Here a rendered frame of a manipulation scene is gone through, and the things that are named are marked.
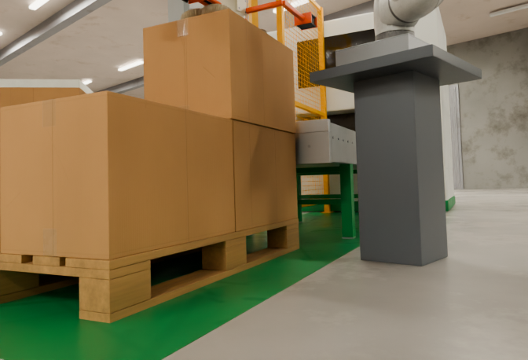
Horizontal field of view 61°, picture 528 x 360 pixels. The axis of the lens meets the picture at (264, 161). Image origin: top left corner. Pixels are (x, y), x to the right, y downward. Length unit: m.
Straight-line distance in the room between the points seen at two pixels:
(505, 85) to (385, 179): 11.40
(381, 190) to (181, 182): 0.80
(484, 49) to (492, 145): 2.53
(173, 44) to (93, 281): 0.98
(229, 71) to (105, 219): 0.76
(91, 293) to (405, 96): 1.23
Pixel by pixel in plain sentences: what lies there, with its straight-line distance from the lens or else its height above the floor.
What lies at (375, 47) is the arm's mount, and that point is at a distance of 1.78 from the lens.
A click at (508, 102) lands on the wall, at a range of 12.99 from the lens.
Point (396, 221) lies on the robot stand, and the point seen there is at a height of 0.16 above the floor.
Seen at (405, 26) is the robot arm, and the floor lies 0.91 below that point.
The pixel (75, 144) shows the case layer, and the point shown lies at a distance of 1.20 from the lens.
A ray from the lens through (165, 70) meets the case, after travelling 1.80.
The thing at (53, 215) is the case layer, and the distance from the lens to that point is 1.25.
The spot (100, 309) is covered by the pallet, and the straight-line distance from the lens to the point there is 1.16.
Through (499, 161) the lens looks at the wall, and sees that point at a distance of 12.93.
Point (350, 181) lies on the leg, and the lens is 2.47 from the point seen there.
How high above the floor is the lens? 0.31
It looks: 3 degrees up
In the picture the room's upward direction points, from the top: 2 degrees counter-clockwise
